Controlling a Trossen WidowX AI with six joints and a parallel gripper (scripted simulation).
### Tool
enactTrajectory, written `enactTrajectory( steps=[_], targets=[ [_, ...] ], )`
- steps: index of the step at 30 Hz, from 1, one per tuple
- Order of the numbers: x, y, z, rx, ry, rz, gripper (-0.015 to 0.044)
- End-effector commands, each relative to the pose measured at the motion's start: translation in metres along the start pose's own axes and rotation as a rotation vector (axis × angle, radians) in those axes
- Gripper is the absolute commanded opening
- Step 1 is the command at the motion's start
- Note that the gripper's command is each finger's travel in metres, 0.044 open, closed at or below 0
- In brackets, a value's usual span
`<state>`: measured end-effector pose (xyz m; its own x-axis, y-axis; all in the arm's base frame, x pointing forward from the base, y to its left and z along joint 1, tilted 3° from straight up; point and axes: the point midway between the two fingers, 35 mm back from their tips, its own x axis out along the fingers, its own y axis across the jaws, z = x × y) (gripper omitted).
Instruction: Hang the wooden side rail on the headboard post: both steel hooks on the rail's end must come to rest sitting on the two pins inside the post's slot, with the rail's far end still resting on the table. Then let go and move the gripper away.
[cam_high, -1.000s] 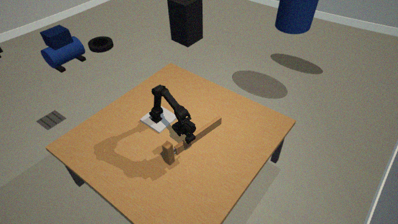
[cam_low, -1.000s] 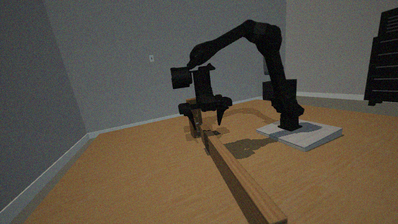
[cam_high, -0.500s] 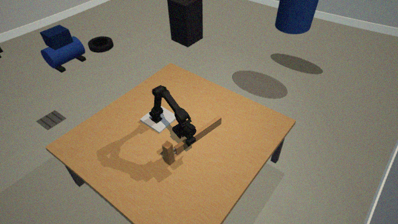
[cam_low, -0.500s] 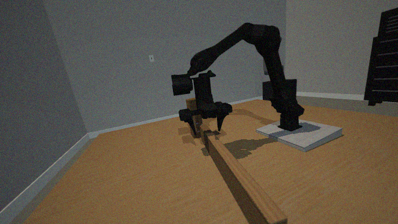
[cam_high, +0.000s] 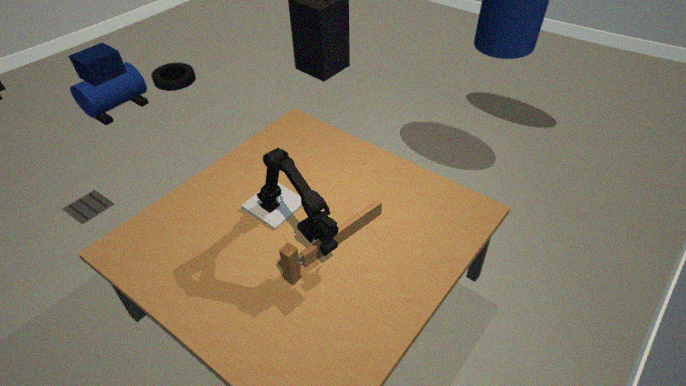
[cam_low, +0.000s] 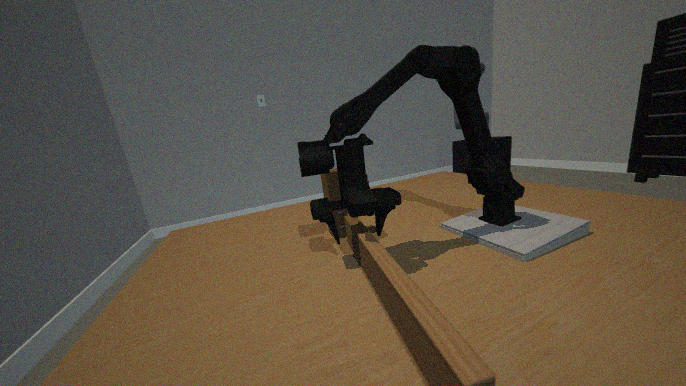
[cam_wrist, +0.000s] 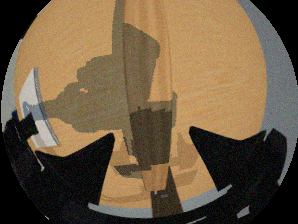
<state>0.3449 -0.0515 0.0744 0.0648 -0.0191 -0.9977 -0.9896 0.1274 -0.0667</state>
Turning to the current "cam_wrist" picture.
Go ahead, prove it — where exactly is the brown wooden post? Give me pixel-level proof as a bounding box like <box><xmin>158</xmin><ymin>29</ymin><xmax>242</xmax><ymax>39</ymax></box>
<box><xmin>150</xmin><ymin>165</ymin><xmax>184</xmax><ymax>217</ymax></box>

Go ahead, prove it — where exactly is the long wooden board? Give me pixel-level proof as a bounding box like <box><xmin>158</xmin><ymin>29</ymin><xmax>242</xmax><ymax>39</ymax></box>
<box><xmin>122</xmin><ymin>0</ymin><xmax>173</xmax><ymax>194</ymax></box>

